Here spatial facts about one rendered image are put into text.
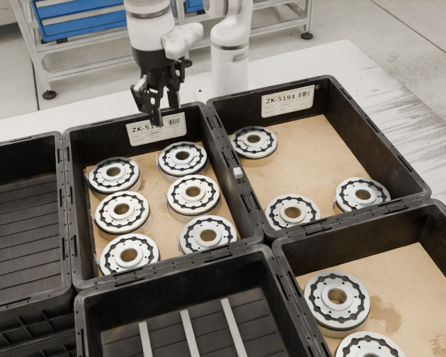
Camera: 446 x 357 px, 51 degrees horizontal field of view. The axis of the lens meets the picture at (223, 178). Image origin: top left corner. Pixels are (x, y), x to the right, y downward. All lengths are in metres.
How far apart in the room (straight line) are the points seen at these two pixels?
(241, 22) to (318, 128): 0.30
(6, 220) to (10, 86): 2.16
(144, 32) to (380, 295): 0.56
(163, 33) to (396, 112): 0.83
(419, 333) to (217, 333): 0.31
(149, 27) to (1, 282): 0.51
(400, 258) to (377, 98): 0.68
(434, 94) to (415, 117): 1.42
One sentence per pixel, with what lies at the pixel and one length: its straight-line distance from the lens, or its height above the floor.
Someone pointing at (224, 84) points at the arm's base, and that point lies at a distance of 1.18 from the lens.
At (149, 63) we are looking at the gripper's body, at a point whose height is 1.12.
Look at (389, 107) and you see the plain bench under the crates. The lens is 1.42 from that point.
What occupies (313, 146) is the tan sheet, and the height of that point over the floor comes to 0.83.
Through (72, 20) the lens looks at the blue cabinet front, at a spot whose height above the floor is 0.41.
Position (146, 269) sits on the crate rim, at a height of 0.93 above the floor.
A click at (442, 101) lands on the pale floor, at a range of 2.78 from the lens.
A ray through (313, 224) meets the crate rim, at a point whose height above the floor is 0.93.
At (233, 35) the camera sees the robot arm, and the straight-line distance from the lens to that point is 1.12.
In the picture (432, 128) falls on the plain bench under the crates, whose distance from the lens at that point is 1.38.
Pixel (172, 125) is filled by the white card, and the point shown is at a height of 0.89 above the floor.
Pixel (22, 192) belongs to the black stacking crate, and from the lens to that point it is 1.06.
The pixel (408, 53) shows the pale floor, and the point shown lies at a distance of 3.16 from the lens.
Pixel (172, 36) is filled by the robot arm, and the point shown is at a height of 1.16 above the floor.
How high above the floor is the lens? 1.51
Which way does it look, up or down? 45 degrees down
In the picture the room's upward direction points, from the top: 4 degrees counter-clockwise
